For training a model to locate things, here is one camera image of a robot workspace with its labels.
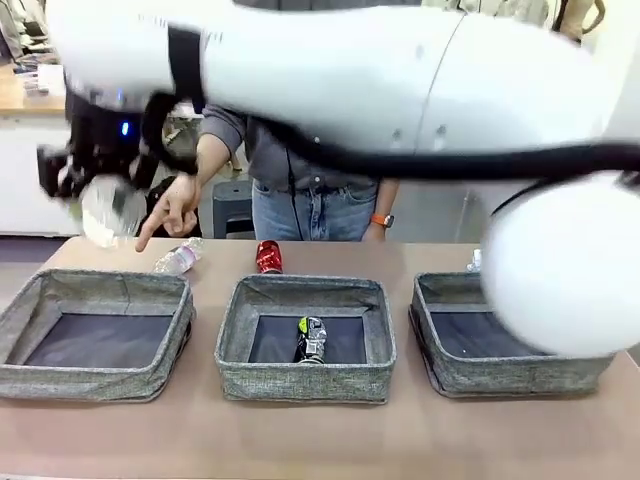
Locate blue jeans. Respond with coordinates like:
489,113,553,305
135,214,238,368
251,179,380,243

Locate wooden table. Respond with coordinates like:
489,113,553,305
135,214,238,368
0,64,67,119

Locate black backpack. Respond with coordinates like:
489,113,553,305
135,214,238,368
143,174,203,239

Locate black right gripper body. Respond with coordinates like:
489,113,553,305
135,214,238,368
64,87,152,191

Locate large clear plastic bottle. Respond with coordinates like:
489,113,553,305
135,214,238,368
81,174,147,250

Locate pink label plastic bottle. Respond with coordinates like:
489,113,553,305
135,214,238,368
151,237,206,276

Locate crushed black green can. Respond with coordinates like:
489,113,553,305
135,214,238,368
294,315,329,365

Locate grey button shirt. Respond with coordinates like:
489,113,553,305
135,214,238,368
199,103,382,192

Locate crushed red can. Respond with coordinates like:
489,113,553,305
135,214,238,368
255,239,285,276

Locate grey fabric basket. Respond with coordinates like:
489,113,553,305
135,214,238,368
408,269,617,399
0,268,196,404
214,273,397,405

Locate person's left forearm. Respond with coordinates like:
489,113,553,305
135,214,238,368
374,177,401,217

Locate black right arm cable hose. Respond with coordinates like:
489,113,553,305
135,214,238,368
142,92,640,182

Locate person's right hand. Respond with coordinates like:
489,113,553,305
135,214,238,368
135,175,202,251

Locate background person in grey coat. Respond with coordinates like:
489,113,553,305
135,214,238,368
0,0,50,66

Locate person's right forearm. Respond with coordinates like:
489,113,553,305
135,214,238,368
192,128,241,182

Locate grey plastic stool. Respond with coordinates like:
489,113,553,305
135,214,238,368
212,180,255,240

